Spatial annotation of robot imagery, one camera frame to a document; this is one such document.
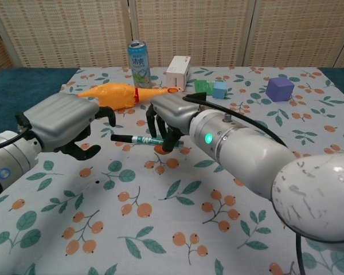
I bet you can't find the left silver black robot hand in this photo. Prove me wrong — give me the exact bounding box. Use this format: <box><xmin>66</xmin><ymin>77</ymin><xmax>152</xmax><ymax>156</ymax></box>
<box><xmin>15</xmin><ymin>93</ymin><xmax>117</xmax><ymax>161</ymax></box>

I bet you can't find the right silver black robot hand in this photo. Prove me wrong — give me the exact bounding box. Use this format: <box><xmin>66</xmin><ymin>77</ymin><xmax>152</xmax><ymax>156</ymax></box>
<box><xmin>145</xmin><ymin>92</ymin><xmax>208</xmax><ymax>156</ymax></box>

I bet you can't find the white green marker body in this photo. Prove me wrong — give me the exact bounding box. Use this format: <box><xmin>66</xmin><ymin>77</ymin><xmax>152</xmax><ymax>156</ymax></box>
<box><xmin>130</xmin><ymin>135</ymin><xmax>186</xmax><ymax>148</ymax></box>

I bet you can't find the black marker cap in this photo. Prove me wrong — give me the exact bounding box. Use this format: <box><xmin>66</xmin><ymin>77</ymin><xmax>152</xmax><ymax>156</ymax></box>
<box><xmin>110</xmin><ymin>133</ymin><xmax>133</xmax><ymax>143</ymax></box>

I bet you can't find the white cardboard box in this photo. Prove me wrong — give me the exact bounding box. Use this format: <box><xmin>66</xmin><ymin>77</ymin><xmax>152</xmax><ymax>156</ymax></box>
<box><xmin>165</xmin><ymin>55</ymin><xmax>192</xmax><ymax>91</ymax></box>

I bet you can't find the green flat packet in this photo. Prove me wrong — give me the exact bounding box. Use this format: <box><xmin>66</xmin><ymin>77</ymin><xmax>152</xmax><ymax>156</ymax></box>
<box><xmin>194</xmin><ymin>79</ymin><xmax>216</xmax><ymax>96</ymax></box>

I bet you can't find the light blue small cube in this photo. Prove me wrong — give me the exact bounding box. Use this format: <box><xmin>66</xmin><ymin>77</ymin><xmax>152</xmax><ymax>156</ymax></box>
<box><xmin>212</xmin><ymin>80</ymin><xmax>228</xmax><ymax>100</ymax></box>

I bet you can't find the dark blue table cover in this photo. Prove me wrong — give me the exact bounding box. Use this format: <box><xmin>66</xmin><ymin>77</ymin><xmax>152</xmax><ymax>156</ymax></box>
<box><xmin>0</xmin><ymin>66</ymin><xmax>344</xmax><ymax>116</ymax></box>

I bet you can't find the yellow rubber chicken toy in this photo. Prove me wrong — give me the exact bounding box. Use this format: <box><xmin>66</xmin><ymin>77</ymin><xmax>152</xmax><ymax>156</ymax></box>
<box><xmin>76</xmin><ymin>81</ymin><xmax>185</xmax><ymax>111</ymax></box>

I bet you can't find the light blue drink can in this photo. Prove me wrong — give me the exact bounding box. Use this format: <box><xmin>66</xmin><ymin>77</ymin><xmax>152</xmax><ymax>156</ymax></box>
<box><xmin>127</xmin><ymin>40</ymin><xmax>153</xmax><ymax>88</ymax></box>

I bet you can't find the floral print tablecloth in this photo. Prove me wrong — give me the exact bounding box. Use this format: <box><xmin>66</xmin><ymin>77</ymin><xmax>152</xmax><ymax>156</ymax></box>
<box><xmin>0</xmin><ymin>66</ymin><xmax>344</xmax><ymax>275</ymax></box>

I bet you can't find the purple cube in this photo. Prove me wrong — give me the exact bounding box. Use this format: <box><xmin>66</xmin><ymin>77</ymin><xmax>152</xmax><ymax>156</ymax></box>
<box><xmin>265</xmin><ymin>77</ymin><xmax>295</xmax><ymax>103</ymax></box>

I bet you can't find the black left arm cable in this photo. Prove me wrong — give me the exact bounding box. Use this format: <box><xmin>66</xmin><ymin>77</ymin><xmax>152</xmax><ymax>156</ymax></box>
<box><xmin>0</xmin><ymin>125</ymin><xmax>33</xmax><ymax>152</ymax></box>

